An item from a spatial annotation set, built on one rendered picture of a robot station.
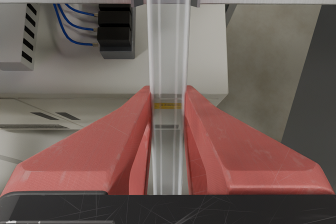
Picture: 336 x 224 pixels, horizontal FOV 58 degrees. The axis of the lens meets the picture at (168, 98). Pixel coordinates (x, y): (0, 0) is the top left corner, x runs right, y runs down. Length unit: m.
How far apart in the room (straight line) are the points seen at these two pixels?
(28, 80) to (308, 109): 0.43
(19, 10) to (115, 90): 0.19
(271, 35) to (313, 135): 1.08
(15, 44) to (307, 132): 0.42
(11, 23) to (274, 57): 0.94
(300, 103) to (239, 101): 0.95
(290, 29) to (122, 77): 0.91
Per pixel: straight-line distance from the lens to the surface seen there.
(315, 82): 0.18
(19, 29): 0.51
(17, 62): 0.49
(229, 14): 0.67
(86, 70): 0.50
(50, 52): 0.53
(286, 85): 1.21
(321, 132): 0.18
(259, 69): 1.19
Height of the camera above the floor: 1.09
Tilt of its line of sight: 78 degrees down
